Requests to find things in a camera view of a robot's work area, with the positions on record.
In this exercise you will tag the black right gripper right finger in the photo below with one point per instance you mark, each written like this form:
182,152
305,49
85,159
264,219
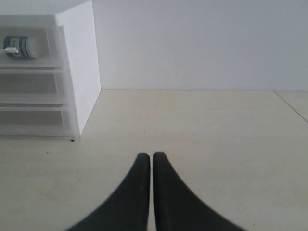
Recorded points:
176,207

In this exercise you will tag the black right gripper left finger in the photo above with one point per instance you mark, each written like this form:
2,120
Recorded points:
127,208

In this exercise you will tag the white bottle teal label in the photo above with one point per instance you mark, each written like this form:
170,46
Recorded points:
21,47

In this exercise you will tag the bottom wide clear drawer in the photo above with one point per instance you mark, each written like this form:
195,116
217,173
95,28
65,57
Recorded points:
48,122

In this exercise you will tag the wide clear drawer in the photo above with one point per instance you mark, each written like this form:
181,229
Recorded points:
33,88
48,122

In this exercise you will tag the middle wide clear drawer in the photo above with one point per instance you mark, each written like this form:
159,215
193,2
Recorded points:
33,88

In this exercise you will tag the white plastic drawer cabinet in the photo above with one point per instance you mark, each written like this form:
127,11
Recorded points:
75,21

